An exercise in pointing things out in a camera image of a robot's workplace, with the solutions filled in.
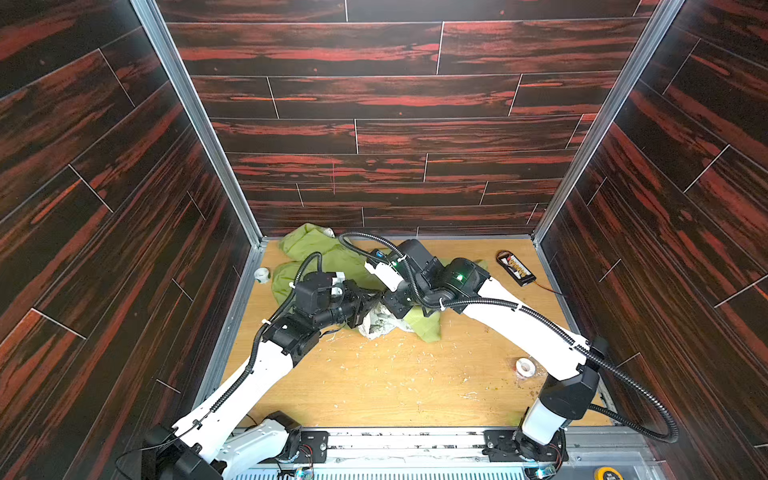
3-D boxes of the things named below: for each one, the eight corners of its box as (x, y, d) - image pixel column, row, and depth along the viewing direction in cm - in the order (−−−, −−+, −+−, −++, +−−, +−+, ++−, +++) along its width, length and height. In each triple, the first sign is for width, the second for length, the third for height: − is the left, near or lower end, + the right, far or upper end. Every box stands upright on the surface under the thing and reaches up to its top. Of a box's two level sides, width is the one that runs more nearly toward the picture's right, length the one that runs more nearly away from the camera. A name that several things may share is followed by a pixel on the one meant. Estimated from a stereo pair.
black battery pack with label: (521, 287, 107) (523, 283, 105) (494, 255, 117) (496, 252, 115) (534, 282, 108) (536, 278, 107) (507, 251, 118) (508, 248, 117)
